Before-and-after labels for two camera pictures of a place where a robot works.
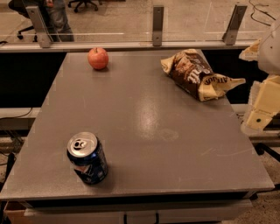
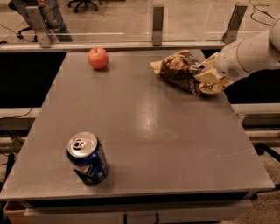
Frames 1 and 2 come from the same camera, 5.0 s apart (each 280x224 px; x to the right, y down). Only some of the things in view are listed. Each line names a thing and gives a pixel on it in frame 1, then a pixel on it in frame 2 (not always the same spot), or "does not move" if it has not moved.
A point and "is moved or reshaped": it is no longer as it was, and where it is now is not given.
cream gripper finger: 251,52 → 209,65
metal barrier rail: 127,45 does not move
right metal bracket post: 232,32 does not move
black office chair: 84,3 does not move
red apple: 98,58 does not move
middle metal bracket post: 157,21 does not move
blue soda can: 88,157 does not move
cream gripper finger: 263,105 → 212,76
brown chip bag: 190,70 is moved or reshaped
